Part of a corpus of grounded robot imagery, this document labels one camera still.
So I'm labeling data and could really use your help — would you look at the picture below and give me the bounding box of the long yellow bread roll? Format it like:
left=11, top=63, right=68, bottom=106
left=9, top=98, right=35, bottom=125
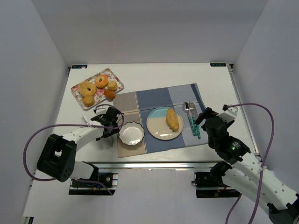
left=166, top=108, right=179, bottom=132

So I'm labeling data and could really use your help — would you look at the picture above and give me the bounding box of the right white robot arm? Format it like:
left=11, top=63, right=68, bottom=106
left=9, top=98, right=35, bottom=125
left=193, top=105, right=299, bottom=224

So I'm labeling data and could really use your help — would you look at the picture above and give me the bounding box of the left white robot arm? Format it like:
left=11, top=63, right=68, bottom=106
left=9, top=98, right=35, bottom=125
left=37, top=106, right=124, bottom=182

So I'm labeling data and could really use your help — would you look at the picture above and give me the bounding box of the dark orange bread roll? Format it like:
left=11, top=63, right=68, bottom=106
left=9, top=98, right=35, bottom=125
left=104, top=89, right=116, bottom=101

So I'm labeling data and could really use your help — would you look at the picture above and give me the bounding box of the white scalloped bowl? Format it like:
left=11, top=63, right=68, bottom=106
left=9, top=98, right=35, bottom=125
left=119, top=122, right=145, bottom=146

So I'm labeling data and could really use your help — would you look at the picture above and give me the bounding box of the round crumb-topped bun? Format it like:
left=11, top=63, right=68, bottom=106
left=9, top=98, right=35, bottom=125
left=83, top=95, right=95, bottom=107

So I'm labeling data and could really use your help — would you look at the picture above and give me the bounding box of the floral serving tray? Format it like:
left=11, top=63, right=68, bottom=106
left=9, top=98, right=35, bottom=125
left=71, top=68, right=124, bottom=111

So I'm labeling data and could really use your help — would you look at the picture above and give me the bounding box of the small round yellow bun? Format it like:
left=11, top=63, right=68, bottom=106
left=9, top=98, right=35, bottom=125
left=107, top=81, right=118, bottom=91

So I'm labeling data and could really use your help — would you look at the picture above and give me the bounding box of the orange glazed donut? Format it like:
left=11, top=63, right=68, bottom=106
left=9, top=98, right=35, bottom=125
left=94, top=75, right=109, bottom=89

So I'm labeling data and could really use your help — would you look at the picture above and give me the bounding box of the plain bagel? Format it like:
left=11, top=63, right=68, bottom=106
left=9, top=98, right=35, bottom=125
left=78, top=82, right=97, bottom=97

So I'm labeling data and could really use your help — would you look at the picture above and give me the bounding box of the blue beige round plate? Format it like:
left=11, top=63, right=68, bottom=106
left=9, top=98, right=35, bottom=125
left=146, top=107, right=184, bottom=140

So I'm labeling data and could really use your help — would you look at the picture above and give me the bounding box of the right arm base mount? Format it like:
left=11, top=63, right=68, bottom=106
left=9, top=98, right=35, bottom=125
left=191, top=161, right=240, bottom=198

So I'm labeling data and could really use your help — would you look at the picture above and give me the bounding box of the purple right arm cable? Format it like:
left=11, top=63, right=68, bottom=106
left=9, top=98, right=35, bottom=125
left=222, top=103, right=274, bottom=224

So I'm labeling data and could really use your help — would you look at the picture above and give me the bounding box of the fork with green handle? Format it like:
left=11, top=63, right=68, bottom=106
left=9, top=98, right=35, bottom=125
left=189, top=101, right=201, bottom=139

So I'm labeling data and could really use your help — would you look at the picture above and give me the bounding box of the spoon with green handle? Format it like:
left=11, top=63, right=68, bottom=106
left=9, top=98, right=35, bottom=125
left=183, top=102, right=199, bottom=137

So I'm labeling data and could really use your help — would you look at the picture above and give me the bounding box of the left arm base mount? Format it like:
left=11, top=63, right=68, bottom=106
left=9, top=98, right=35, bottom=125
left=69, top=168, right=118, bottom=196

